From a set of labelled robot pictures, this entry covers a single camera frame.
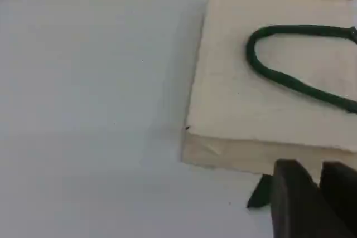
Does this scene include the white canvas bag green handles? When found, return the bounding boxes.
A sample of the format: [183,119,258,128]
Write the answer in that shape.
[180,0,357,210]

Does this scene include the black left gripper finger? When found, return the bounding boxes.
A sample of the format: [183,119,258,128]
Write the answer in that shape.
[269,159,350,238]
[319,161,357,238]

